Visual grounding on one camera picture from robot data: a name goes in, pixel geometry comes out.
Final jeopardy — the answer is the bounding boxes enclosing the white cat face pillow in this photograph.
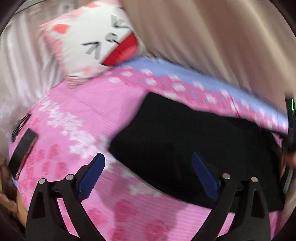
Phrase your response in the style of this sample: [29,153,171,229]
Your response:
[40,1,145,88]

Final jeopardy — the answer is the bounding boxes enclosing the pink floral bedsheet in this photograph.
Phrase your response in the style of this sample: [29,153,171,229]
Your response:
[17,58,287,240]

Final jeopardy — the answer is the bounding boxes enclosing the silver satin curtain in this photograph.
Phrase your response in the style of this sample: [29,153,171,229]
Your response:
[1,1,78,156]

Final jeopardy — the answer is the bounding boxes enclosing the black pants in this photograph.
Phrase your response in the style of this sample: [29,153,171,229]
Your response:
[108,92,285,211]

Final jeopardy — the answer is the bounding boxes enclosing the black smartphone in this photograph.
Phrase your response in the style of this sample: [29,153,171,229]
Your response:
[8,128,38,180]

